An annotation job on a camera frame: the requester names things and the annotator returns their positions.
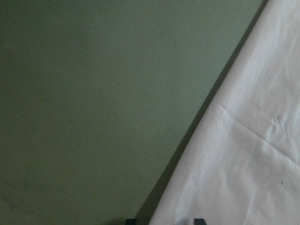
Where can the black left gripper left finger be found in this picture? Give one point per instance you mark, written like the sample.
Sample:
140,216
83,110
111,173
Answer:
131,221

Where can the pink Snoopy t-shirt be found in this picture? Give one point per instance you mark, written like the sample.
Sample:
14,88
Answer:
242,164

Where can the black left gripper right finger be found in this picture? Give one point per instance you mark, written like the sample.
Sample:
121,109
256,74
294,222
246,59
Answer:
199,221

